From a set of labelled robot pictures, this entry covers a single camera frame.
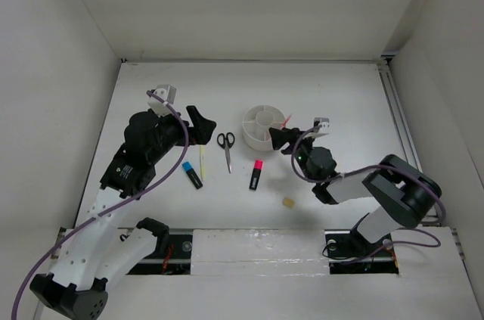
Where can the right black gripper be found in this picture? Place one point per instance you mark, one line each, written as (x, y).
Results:
(280, 137)

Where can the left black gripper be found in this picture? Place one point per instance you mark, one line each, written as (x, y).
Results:
(200, 132)

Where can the thin red highlighter pen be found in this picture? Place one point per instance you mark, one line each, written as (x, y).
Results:
(286, 120)

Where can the thin yellow highlighter pen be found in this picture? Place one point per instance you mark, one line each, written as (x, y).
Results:
(202, 163)

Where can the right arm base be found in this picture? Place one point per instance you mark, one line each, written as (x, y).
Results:
(350, 254)

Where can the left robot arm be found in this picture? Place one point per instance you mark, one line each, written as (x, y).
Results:
(77, 285)

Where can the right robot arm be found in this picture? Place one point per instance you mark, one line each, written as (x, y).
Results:
(405, 195)

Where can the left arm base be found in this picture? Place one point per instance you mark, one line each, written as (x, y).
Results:
(172, 253)

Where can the white round divided organizer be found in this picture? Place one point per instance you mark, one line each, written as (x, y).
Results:
(256, 124)

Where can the pink capped black highlighter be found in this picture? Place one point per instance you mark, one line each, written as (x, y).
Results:
(256, 173)

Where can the blue capped black highlighter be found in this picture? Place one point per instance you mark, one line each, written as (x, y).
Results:
(192, 175)

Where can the tan eraser block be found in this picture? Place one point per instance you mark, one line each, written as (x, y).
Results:
(287, 202)

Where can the black handled scissors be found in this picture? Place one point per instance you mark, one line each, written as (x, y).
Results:
(226, 142)

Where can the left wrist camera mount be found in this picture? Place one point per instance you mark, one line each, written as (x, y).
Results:
(160, 97)

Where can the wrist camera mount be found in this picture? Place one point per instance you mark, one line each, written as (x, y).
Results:
(322, 126)
(160, 97)

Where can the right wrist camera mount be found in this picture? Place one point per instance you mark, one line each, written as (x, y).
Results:
(322, 126)

